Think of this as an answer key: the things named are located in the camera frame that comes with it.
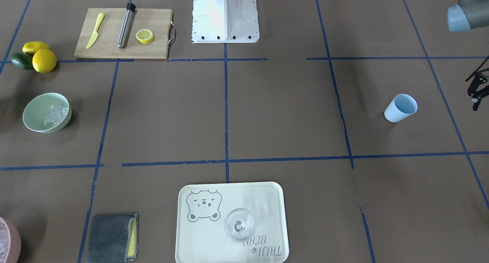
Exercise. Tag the steel muddler with black tip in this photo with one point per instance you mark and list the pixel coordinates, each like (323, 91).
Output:
(127, 24)

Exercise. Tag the cream bear tray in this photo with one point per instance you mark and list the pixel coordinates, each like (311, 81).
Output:
(201, 236)

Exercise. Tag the clear stemmed glass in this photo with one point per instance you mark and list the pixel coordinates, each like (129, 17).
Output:
(240, 224)

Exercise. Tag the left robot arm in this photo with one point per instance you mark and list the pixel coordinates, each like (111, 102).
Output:
(467, 15)

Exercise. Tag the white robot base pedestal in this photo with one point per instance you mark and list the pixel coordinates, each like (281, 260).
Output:
(225, 21)

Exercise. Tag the round yellow lemon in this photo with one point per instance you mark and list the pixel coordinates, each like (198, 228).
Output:
(44, 61)

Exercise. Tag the grey folded cloth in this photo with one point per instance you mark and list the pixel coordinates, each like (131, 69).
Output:
(113, 238)

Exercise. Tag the yellow plastic knife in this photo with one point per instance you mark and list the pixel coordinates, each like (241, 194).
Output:
(94, 35)

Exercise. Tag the oval yellow lemon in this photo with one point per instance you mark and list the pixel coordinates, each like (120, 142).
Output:
(32, 47)

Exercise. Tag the lemon half slice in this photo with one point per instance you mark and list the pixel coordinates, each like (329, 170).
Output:
(145, 36)

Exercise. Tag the ice cubes in green bowl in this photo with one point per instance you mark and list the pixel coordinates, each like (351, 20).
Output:
(55, 116)

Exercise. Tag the light blue plastic cup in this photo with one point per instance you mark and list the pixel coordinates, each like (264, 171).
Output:
(401, 107)

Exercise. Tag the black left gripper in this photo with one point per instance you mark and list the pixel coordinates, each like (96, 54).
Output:
(477, 88)

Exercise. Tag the light green bowl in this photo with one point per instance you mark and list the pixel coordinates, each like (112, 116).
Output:
(37, 108)

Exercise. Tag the pink bowl with ice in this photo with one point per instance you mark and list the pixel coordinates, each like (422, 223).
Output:
(10, 242)

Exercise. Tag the green lime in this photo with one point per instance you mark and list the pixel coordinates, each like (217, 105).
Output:
(22, 60)

